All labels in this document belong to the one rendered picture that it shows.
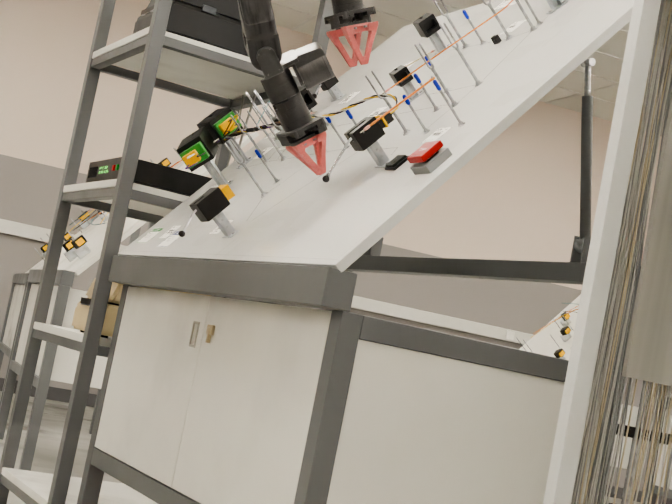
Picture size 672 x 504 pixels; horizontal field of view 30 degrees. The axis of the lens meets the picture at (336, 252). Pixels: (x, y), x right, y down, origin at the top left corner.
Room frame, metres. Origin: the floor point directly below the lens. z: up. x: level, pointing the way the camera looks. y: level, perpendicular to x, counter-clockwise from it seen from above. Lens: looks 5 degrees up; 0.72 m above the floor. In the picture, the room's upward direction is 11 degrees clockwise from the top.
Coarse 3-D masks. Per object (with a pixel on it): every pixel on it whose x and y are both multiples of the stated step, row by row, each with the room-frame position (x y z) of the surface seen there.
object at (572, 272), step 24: (360, 264) 3.21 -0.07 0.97; (384, 264) 3.10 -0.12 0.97; (408, 264) 3.00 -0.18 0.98; (432, 264) 2.90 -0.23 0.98; (456, 264) 2.81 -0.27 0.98; (480, 264) 2.72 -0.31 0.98; (504, 264) 2.64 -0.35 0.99; (528, 264) 2.56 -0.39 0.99; (552, 264) 2.49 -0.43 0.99; (576, 264) 2.42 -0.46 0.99
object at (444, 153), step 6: (438, 150) 2.15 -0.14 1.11; (444, 150) 2.13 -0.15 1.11; (438, 156) 2.13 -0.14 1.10; (444, 156) 2.13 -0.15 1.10; (450, 156) 2.14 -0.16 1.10; (432, 162) 2.13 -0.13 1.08; (438, 162) 2.13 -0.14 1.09; (414, 168) 2.16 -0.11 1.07; (420, 168) 2.14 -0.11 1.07; (426, 168) 2.13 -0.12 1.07; (432, 168) 2.13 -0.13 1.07; (414, 174) 2.17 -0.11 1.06
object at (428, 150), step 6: (426, 144) 2.16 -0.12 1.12; (432, 144) 2.14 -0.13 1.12; (438, 144) 2.13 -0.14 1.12; (420, 150) 2.15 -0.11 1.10; (426, 150) 2.13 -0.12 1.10; (432, 150) 2.13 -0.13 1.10; (414, 156) 2.14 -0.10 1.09; (420, 156) 2.12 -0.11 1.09; (426, 156) 2.12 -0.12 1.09; (432, 156) 2.14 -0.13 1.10; (414, 162) 2.15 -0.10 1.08; (420, 162) 2.16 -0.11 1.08; (426, 162) 2.14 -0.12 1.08
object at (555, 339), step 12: (576, 300) 9.10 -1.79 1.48; (564, 312) 8.78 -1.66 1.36; (576, 312) 8.62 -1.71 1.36; (552, 324) 9.01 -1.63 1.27; (564, 324) 8.79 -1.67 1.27; (540, 336) 8.96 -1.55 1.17; (552, 336) 8.81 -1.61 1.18; (564, 336) 8.55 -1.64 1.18; (528, 348) 8.92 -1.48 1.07; (540, 348) 8.76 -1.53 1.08; (552, 348) 8.62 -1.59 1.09; (564, 348) 8.47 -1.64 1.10; (648, 396) 8.02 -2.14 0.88; (636, 408) 8.05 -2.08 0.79; (636, 420) 8.05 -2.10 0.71; (612, 456) 8.01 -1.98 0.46; (624, 456) 8.04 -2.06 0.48; (624, 468) 8.04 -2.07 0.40
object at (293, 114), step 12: (300, 96) 2.24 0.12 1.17; (276, 108) 2.26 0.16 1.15; (288, 108) 2.23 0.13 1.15; (300, 108) 2.24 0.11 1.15; (288, 120) 2.24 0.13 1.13; (300, 120) 2.24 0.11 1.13; (312, 120) 2.25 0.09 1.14; (324, 120) 2.24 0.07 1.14; (288, 132) 2.25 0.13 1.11; (300, 132) 2.22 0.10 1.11
